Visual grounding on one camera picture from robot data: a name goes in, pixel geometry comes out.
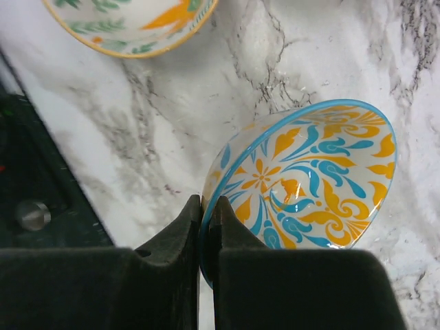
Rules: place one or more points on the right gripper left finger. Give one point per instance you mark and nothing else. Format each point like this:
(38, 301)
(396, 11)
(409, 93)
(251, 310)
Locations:
(153, 287)

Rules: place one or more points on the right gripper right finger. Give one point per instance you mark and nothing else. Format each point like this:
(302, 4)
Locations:
(259, 288)

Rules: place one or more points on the blue orange ornate bowl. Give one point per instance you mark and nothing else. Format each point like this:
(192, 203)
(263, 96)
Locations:
(311, 177)

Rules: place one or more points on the floral orange green bowl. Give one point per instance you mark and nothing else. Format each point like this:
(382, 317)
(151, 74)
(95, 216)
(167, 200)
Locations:
(132, 29)

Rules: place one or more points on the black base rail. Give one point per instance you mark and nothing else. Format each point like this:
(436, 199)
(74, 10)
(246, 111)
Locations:
(42, 204)

